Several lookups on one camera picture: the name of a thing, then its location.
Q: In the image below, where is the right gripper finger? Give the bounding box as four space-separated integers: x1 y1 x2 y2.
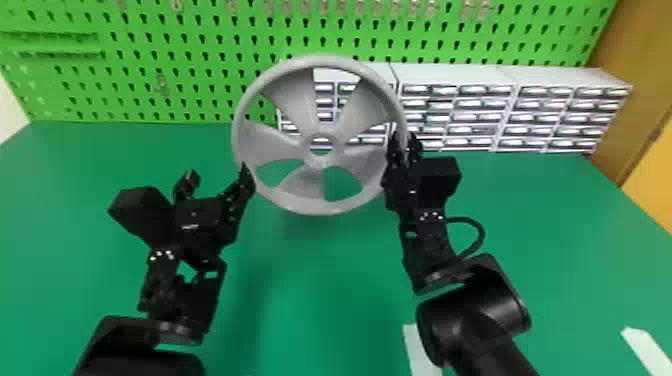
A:
385 130 407 172
404 132 424 166

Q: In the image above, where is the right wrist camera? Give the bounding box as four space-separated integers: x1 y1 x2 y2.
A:
414 155 464 213

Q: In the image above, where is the black cable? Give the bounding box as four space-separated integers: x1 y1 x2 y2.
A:
445 215 487 262

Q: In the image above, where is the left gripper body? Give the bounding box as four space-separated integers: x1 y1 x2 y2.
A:
168 196 241 264

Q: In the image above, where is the grey wheel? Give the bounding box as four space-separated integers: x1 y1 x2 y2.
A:
230 54 410 217

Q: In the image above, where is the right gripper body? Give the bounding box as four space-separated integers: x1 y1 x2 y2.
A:
380 160 422 215

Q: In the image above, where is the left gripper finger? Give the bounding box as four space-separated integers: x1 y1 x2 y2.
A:
172 168 202 204
216 163 257 228

